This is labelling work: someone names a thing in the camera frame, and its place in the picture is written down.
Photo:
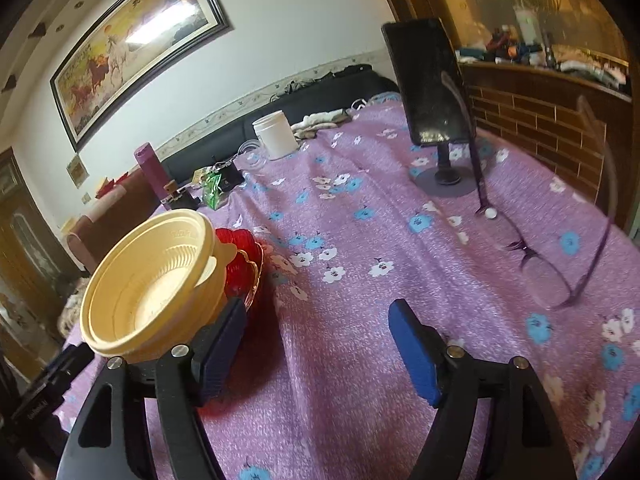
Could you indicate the green snack packet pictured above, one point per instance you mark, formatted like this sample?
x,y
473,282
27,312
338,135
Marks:
x,y
215,190

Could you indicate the small framed picture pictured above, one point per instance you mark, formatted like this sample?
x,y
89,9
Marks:
x,y
77,171

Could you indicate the white plastic jar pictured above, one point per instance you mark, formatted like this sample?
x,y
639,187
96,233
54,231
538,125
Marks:
x,y
275,135

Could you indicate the brick-pattern counter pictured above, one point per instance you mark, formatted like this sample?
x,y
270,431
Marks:
x,y
540,125

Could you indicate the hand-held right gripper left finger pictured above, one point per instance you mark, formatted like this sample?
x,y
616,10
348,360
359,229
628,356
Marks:
x,y
225,347

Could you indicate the white plastic bottle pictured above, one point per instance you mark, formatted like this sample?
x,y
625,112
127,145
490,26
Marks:
x,y
528,25

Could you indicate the purple floral tablecloth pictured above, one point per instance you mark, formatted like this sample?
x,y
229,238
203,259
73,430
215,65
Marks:
x,y
375,260

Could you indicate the white work gloves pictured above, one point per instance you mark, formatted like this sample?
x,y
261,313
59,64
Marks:
x,y
320,122

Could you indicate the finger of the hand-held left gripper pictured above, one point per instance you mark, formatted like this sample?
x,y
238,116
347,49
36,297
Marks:
x,y
65,370

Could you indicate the brown upholstered chair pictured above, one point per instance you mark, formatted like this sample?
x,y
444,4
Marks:
x,y
110,220

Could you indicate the black smartphone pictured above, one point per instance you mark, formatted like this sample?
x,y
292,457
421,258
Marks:
x,y
425,80

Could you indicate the clear glass cup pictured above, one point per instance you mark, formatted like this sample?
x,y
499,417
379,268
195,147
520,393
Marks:
x,y
252,157

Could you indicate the black leather sofa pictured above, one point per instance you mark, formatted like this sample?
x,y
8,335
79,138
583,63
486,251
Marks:
x,y
340,95

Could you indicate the purple eyeglasses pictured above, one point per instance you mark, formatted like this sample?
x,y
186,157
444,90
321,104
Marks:
x,y
547,282

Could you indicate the red box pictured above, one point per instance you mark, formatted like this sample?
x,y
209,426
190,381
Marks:
x,y
112,184

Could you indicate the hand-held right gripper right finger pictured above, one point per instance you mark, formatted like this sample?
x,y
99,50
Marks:
x,y
415,352

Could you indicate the phone stand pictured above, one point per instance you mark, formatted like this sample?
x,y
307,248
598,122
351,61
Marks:
x,y
445,180

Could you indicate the patterned cushion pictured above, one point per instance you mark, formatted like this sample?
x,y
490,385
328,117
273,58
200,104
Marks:
x,y
72,310

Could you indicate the dark pouch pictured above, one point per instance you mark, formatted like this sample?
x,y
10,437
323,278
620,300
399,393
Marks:
x,y
232,177

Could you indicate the wooden glass door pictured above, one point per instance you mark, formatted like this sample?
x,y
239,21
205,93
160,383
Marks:
x,y
30,260

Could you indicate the framed horse painting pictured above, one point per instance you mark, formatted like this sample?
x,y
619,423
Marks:
x,y
135,45

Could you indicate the black bottle wooden cap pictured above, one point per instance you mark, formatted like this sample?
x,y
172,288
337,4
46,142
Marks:
x,y
180,200

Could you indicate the red glass plate gold rim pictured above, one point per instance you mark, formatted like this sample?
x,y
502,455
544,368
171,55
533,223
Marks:
x,y
240,241

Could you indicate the purple thermos bottle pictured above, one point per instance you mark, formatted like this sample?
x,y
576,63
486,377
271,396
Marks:
x,y
150,170

